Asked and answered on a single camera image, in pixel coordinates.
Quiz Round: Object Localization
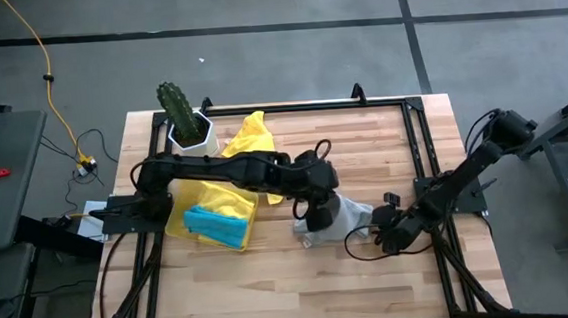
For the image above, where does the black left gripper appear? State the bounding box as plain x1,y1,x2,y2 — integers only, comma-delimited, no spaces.
290,147,343,233

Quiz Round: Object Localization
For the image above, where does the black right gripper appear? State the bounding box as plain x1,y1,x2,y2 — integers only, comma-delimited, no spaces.
370,191,425,257

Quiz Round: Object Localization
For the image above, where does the grey microfiber towel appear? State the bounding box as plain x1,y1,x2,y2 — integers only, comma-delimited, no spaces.
290,190,377,250

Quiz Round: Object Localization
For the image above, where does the yellow microfiber towel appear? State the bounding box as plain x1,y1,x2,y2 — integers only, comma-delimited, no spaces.
189,177,262,224
218,109,286,209
202,208,263,256

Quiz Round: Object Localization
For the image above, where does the teal microfiber towel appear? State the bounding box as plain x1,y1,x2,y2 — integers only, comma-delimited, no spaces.
182,201,252,254

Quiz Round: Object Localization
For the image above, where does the yellow translucent plastic tray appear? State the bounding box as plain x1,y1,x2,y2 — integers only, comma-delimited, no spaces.
160,174,265,259

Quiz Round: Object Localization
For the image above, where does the green cactus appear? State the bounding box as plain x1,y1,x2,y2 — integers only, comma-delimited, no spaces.
154,79,202,143

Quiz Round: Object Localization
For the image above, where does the white box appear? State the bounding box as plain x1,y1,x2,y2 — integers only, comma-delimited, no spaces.
72,198,111,245

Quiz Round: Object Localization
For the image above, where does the black low shelf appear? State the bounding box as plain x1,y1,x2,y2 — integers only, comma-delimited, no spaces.
12,209,105,265

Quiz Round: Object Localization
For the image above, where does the grey side table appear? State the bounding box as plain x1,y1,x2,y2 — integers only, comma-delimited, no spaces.
0,108,57,252

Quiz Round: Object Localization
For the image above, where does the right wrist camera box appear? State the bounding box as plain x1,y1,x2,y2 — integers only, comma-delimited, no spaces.
370,205,396,230

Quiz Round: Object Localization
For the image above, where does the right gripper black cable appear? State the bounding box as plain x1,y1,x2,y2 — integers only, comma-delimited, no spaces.
342,217,440,265

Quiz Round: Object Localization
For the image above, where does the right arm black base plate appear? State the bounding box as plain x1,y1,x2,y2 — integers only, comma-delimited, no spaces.
413,172,489,220

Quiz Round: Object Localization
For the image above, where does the black aluminium table frame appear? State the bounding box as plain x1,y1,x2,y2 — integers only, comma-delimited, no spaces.
70,72,516,318

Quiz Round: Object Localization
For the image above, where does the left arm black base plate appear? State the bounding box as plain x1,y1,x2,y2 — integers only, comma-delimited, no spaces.
87,189,170,238

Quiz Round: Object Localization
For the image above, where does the yellow cable plug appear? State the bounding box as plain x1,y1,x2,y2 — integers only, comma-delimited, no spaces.
75,152,98,172

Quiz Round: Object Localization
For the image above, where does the thin black floor cable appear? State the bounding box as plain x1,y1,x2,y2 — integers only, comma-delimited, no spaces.
39,126,119,192

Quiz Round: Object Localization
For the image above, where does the orange extension cable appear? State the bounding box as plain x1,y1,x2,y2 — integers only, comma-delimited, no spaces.
0,0,96,172

